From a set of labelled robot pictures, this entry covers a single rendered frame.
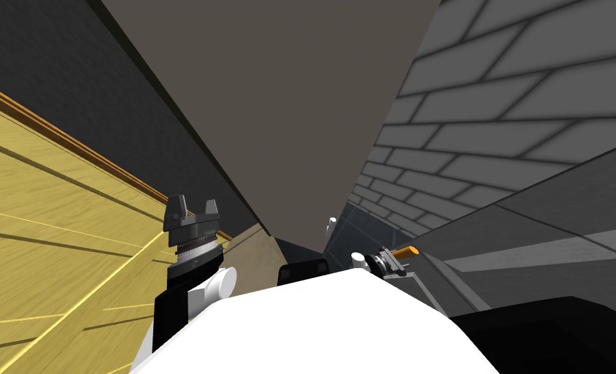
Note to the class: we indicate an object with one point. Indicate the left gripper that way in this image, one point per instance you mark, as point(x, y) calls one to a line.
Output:
point(192, 228)

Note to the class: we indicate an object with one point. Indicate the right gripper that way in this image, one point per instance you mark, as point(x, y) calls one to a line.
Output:
point(392, 264)

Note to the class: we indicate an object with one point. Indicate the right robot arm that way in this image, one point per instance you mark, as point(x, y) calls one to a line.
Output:
point(546, 337)

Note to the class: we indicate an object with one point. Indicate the white knob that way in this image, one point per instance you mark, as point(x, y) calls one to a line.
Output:
point(331, 225)

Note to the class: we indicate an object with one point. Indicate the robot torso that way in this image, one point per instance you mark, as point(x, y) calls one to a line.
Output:
point(328, 327)

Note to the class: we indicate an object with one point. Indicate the grey-brown door leaf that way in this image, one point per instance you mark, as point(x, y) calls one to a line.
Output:
point(287, 104)

